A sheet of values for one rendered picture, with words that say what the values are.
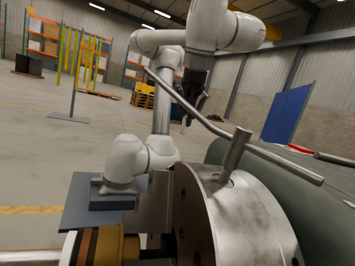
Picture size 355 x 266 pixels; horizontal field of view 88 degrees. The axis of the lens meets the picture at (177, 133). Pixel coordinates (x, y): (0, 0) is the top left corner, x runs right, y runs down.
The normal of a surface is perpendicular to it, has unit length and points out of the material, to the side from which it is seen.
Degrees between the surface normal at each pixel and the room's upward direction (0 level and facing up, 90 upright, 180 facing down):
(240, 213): 28
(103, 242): 18
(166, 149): 67
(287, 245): 39
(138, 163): 87
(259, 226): 32
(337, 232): 55
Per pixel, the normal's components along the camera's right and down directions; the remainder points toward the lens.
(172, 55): 0.55, 0.07
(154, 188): 0.37, -0.36
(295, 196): -0.52, -0.76
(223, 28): 0.54, 0.48
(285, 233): 0.36, -0.61
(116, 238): 0.29, -0.88
